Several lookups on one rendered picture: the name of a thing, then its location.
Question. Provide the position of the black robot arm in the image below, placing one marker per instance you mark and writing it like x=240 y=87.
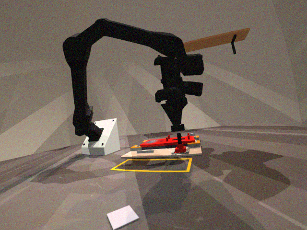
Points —
x=77 y=49

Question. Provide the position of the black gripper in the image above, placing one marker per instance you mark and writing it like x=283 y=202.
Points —
x=175 y=101

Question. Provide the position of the black and grey wheel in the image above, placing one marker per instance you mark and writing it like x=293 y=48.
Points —
x=181 y=128

